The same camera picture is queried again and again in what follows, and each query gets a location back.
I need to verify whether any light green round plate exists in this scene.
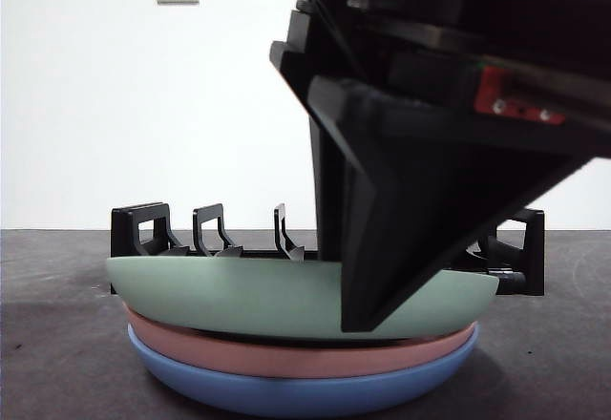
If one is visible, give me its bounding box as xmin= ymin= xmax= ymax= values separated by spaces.
xmin=104 ymin=255 xmax=501 ymax=340

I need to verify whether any pink round plate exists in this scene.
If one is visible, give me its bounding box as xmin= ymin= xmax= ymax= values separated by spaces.
xmin=122 ymin=303 xmax=479 ymax=379

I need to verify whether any blue round plate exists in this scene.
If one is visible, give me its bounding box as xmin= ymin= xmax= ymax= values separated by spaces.
xmin=127 ymin=324 xmax=480 ymax=417

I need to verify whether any black plastic dish rack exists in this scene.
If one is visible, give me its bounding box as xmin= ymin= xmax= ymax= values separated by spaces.
xmin=109 ymin=201 xmax=546 ymax=297

